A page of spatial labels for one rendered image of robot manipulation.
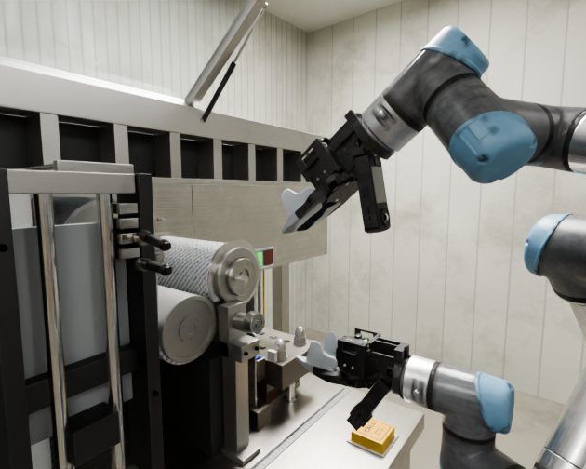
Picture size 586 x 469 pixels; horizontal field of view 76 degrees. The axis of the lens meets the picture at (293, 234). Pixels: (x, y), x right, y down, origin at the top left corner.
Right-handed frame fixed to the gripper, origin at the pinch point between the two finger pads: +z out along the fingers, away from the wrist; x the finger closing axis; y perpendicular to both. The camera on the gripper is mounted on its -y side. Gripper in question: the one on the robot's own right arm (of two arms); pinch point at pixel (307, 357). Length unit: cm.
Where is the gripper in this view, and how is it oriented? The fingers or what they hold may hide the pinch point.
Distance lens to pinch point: 78.6
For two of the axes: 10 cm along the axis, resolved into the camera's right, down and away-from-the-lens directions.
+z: -8.1, -0.7, 5.9
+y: 0.0, -9.9, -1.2
